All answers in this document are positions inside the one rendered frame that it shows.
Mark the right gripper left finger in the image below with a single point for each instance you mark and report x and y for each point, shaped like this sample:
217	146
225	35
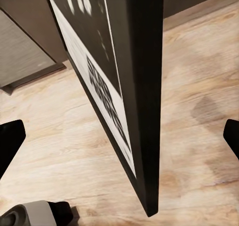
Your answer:
12	135

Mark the dishwasher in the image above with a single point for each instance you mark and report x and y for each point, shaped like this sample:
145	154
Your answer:
22	59

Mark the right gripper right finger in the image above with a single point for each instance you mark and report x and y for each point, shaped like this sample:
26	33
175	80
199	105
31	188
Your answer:
231	135

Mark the poster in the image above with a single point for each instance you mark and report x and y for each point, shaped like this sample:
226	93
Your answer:
115	48

